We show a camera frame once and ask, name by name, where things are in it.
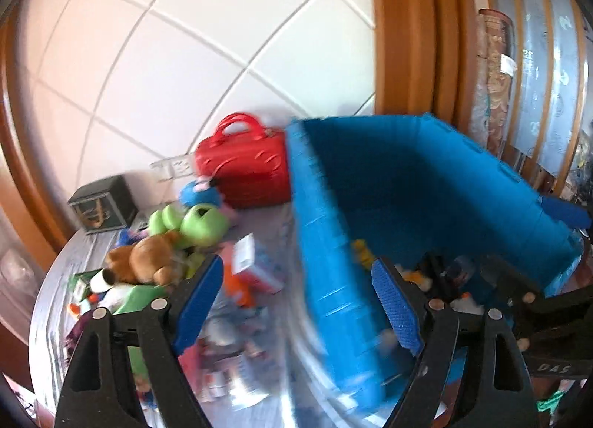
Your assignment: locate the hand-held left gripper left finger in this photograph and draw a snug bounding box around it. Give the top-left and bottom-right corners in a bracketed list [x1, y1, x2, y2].
[54, 254, 225, 428]

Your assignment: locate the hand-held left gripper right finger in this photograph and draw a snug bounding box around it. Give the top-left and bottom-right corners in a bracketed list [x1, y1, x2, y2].
[371, 256, 540, 428]

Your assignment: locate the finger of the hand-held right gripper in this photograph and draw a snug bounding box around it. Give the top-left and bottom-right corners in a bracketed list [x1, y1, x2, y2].
[540, 194, 593, 229]
[507, 288, 593, 332]

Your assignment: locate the yellow plastic toy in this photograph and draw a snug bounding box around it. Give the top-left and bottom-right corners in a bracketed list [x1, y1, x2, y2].
[352, 239, 376, 271]

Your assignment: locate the white plush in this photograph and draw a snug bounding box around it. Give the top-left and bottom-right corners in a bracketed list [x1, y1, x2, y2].
[447, 291, 485, 315]

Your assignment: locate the blue plastic crate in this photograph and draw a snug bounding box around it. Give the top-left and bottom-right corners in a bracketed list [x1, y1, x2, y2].
[285, 114, 587, 415]

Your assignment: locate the grey mouse plush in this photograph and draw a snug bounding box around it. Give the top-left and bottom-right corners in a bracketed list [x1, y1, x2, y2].
[204, 291, 260, 348]

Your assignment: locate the orange plush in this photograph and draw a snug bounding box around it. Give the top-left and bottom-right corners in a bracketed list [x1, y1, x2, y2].
[225, 271, 255, 308]

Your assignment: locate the green cloth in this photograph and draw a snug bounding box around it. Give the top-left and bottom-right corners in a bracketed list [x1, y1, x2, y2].
[537, 391, 575, 416]

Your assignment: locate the green flat plush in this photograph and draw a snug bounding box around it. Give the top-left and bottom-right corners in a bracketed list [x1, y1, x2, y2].
[109, 282, 174, 392]

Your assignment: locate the red box with white tag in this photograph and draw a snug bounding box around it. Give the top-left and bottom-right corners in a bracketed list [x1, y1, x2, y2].
[222, 233, 285, 294]

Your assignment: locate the white and pink box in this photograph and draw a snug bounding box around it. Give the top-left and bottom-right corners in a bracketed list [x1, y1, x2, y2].
[197, 338, 267, 405]

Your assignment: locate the brown teddy bear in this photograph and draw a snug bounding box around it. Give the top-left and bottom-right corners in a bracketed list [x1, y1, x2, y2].
[104, 230, 183, 285]

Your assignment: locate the green frog plush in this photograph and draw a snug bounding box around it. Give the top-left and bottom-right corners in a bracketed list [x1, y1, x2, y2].
[147, 205, 231, 248]

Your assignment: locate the white paper roll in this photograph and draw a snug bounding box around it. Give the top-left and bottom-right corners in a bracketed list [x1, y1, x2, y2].
[89, 268, 122, 293]

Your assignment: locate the light blue cloth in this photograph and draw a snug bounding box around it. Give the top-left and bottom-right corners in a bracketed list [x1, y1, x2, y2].
[28, 203, 418, 428]

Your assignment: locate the blue and pink plush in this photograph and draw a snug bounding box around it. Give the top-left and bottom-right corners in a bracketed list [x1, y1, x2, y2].
[180, 178, 228, 211]

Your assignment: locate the small green box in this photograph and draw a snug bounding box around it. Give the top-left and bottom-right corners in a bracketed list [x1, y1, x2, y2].
[69, 271, 100, 301]

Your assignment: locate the dark green gift box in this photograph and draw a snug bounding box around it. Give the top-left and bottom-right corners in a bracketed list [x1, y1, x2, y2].
[68, 175, 138, 235]

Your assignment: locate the red toy suitcase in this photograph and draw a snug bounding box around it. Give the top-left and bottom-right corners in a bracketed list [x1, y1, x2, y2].
[195, 112, 292, 210]

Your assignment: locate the rolled patterned carpet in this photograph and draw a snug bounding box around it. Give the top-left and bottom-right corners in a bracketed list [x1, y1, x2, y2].
[468, 9, 517, 155]

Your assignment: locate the wooden frosted glass partition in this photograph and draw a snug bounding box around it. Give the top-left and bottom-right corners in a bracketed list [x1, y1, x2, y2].
[463, 0, 593, 197]

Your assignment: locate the clear plastic bag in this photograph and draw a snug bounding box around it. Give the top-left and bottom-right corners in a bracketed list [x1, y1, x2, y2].
[0, 243, 40, 299]

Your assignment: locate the wooden pillar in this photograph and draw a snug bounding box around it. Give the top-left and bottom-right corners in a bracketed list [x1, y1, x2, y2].
[368, 0, 468, 132]

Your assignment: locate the curved wooden wall trim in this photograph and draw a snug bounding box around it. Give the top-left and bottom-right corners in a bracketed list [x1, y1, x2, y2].
[0, 20, 70, 253]

